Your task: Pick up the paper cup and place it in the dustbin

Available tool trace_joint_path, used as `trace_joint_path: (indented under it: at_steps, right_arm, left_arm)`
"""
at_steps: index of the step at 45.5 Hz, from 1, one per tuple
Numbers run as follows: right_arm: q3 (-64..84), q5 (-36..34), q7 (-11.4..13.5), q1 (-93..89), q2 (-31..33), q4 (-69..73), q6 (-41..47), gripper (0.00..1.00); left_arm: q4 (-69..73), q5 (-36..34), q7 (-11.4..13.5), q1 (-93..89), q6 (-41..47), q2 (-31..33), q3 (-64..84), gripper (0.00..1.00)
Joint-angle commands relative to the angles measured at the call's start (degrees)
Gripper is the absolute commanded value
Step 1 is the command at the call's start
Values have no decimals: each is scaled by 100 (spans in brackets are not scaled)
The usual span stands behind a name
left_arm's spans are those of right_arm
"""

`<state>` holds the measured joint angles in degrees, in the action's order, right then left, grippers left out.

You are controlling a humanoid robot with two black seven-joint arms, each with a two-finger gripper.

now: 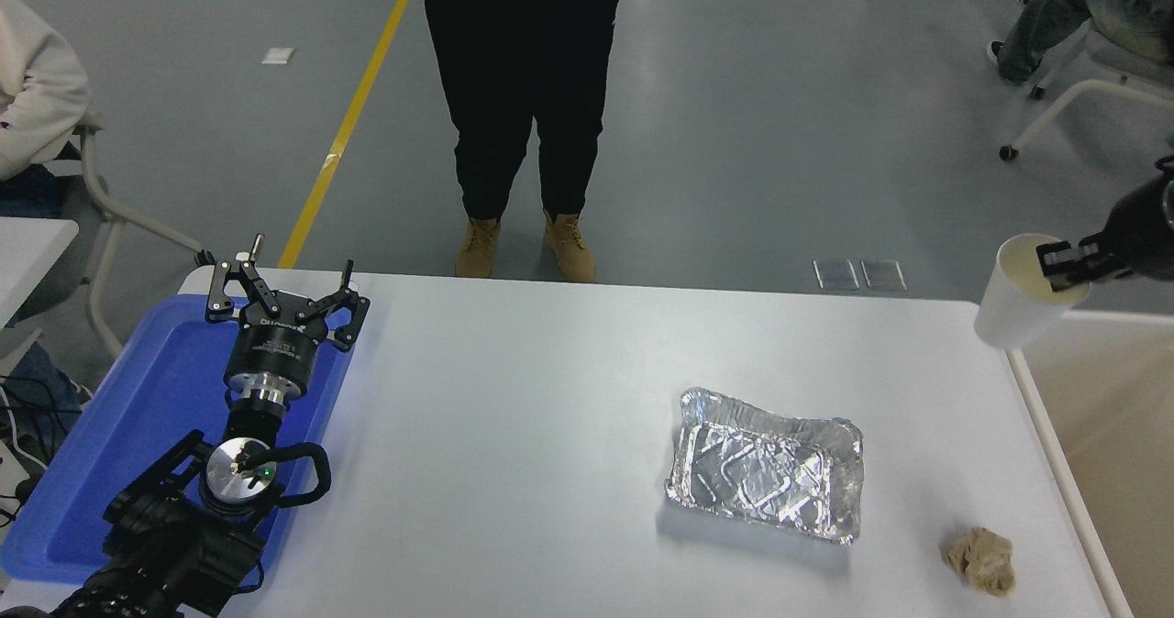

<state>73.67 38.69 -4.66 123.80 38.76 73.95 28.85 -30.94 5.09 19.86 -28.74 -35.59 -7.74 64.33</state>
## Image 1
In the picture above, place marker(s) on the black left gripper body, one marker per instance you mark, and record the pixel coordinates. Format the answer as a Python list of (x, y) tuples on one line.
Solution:
[(271, 350)]

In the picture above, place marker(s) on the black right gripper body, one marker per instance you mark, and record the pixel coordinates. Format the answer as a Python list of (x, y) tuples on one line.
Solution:
[(1146, 233)]

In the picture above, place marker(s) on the white paper cup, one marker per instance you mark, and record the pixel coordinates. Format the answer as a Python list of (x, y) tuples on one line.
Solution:
[(1009, 311)]

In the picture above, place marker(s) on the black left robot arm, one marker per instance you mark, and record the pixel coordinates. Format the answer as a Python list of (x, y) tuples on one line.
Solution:
[(165, 554)]

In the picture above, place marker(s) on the blue plastic tray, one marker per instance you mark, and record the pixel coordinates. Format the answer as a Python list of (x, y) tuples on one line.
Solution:
[(138, 398)]

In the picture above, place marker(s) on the large pale bin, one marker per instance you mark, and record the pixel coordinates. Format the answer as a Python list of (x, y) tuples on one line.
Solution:
[(1119, 435)]

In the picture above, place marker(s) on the clear floor plate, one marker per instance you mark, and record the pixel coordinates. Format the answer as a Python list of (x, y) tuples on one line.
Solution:
[(836, 274), (883, 274)]

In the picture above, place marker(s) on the seated person on wheeled chair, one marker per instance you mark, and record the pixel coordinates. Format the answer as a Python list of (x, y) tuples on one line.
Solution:
[(1046, 22)]

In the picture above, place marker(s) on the white paper scrap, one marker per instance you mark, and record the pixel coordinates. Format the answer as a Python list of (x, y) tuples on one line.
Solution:
[(278, 55)]

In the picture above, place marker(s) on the seated person at small table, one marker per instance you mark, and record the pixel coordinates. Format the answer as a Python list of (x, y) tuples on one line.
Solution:
[(37, 86)]

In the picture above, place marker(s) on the standing person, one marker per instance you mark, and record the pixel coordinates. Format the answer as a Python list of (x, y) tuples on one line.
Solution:
[(523, 68)]

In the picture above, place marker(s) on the crumpled tan paper ball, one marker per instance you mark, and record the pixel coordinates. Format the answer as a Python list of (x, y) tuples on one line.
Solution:
[(980, 558)]

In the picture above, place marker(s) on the silver foil tray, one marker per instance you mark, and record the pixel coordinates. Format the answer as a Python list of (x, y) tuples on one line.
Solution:
[(761, 471)]

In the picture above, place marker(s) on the white frame wheeled chair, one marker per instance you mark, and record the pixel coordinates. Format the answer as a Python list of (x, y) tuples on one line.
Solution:
[(1101, 91)]

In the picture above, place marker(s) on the white frame chair grey seat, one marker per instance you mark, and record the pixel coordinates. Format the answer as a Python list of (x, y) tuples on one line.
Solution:
[(96, 187)]

